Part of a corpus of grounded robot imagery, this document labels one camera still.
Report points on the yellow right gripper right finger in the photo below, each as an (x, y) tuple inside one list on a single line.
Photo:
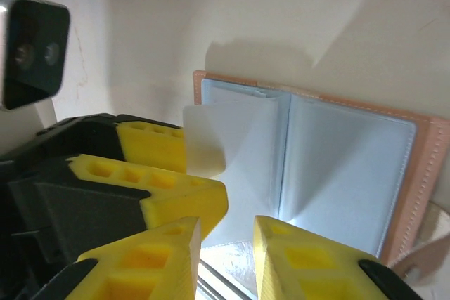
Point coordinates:
[(309, 272)]

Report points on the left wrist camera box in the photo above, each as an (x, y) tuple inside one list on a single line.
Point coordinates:
[(35, 54)]

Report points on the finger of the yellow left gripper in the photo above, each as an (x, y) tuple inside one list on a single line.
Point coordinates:
[(151, 145), (158, 191)]

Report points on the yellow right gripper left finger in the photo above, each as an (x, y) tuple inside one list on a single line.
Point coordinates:
[(147, 265)]

